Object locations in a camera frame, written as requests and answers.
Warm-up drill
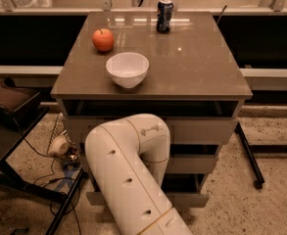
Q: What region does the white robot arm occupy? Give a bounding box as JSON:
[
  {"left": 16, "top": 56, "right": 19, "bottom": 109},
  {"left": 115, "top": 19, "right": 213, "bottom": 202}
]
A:
[{"left": 85, "top": 114, "right": 193, "bottom": 235}]

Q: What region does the grey drawer cabinet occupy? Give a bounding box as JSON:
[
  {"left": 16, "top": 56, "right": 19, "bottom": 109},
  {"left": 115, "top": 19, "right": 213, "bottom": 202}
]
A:
[{"left": 50, "top": 11, "right": 253, "bottom": 211}]

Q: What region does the white bowl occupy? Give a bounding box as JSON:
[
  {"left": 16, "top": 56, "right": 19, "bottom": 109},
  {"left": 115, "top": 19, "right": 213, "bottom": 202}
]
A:
[{"left": 106, "top": 52, "right": 149, "bottom": 88}]

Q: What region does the red apple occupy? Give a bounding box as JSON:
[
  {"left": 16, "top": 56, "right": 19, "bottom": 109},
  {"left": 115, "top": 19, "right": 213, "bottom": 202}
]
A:
[{"left": 92, "top": 28, "right": 115, "bottom": 52}]

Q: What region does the white round device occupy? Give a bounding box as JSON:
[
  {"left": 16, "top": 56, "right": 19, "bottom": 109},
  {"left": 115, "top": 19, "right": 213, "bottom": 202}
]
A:
[{"left": 49, "top": 135, "right": 70, "bottom": 156}]

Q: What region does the dark soda can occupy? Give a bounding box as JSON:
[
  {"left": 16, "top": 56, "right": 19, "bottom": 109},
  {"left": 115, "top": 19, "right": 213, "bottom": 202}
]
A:
[{"left": 157, "top": 0, "right": 173, "bottom": 33}]

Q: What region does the brown pouch on table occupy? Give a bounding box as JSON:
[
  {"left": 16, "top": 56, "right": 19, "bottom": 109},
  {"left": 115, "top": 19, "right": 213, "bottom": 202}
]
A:
[{"left": 0, "top": 76, "right": 40, "bottom": 122}]

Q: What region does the black side table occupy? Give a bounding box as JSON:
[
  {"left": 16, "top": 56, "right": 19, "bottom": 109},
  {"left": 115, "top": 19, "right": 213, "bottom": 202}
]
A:
[{"left": 0, "top": 106, "right": 84, "bottom": 235}]

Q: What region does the wire mesh basket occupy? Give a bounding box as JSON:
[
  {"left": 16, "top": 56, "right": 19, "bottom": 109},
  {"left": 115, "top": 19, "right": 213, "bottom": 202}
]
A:
[{"left": 47, "top": 114, "right": 79, "bottom": 167}]

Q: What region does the black floor cable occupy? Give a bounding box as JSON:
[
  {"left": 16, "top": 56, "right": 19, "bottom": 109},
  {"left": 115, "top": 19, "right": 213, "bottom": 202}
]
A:
[{"left": 23, "top": 137, "right": 82, "bottom": 235}]

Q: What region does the black metal frame leg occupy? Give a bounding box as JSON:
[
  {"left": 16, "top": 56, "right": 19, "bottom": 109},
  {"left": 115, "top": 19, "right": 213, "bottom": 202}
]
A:
[{"left": 235, "top": 123, "right": 264, "bottom": 190}]

